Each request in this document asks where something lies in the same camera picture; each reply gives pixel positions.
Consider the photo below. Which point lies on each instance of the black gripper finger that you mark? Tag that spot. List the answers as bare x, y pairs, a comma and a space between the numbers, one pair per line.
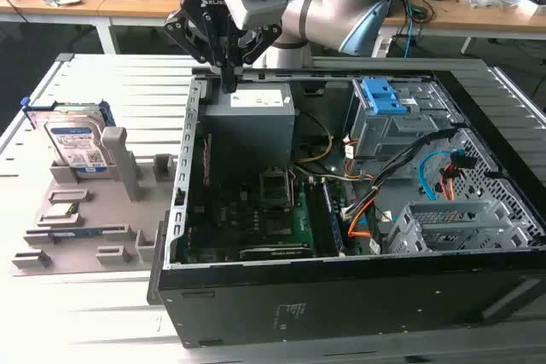
192, 38
260, 46

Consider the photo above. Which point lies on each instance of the hard disk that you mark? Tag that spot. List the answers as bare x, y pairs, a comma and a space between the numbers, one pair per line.
77, 142

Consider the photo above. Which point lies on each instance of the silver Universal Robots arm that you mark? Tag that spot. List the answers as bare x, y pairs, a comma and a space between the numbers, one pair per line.
324, 10

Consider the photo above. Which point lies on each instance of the blue empty disk carrier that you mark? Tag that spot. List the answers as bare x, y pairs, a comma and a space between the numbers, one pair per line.
379, 95

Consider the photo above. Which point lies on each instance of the grey metal disk bay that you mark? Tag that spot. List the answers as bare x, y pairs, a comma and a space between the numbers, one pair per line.
384, 134

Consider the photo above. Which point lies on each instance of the grey perforated disk bay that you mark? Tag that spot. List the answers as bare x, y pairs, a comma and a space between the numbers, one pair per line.
448, 210

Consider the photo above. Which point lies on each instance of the wooden desk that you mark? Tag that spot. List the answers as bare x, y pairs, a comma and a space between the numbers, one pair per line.
51, 8
141, 1

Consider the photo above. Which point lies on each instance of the grey power supply unit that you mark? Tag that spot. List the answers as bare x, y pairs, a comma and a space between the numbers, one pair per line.
247, 134

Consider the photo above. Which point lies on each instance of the CPU socket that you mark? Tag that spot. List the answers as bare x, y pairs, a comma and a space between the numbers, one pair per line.
275, 189

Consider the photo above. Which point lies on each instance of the green motherboard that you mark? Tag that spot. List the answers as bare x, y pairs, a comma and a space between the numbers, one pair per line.
230, 219

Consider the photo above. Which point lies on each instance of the installed RAM stick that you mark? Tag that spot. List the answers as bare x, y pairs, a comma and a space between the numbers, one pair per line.
333, 219

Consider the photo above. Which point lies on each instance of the grey parts rack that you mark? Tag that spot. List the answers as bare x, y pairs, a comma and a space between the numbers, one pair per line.
106, 219

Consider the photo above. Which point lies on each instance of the black graphics card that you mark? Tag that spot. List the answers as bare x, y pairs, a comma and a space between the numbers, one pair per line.
277, 252

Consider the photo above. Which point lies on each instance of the CPU chip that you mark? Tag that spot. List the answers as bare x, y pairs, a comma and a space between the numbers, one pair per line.
59, 210

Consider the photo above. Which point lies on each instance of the loose RAM stick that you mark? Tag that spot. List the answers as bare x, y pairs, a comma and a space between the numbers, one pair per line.
72, 232

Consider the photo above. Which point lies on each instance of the black open PC case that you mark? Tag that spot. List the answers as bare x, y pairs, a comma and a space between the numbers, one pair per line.
341, 304

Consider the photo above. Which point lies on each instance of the small white box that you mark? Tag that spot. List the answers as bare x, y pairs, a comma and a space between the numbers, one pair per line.
533, 4

